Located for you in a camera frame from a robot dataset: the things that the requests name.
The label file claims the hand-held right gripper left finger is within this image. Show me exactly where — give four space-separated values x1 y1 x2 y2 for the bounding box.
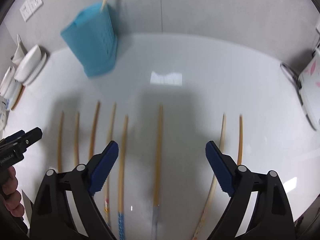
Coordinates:
29 141 119 240

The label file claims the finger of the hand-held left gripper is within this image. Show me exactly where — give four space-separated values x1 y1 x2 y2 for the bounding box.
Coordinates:
0 129 26 146
11 127 43 148

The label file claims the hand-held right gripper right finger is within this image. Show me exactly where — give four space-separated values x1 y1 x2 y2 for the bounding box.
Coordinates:
205 141 297 240

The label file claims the wooden chopstick blue patterned end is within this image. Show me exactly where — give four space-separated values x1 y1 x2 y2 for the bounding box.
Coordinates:
117 115 129 240

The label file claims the wooden chopstick floral end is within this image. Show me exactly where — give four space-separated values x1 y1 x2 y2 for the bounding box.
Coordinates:
103 102 117 228

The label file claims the wooden chopstick grey end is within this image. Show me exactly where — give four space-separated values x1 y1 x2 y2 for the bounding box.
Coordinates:
151 105 164 240

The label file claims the blue plastic utensil holder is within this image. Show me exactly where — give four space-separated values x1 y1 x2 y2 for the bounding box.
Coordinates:
60 1 118 78

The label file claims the person's left hand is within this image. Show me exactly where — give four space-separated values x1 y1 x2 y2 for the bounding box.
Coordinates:
0 166 24 218

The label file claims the blue patterned plate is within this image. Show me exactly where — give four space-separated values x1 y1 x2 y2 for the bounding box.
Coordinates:
0 97 11 131

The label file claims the wooden coaster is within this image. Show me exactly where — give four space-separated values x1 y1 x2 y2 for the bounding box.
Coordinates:
11 84 26 111

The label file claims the small white rimmed bowl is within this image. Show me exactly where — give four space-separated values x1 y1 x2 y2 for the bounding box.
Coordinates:
0 66 18 98

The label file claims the large white bowl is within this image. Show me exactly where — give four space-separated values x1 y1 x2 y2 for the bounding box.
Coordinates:
14 44 42 83

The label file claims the white pink-flowered board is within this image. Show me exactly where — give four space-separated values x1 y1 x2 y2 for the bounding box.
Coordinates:
299 47 320 130

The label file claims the white wall socket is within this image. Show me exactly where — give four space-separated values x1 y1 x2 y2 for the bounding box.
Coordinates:
27 0 44 15
20 1 32 22

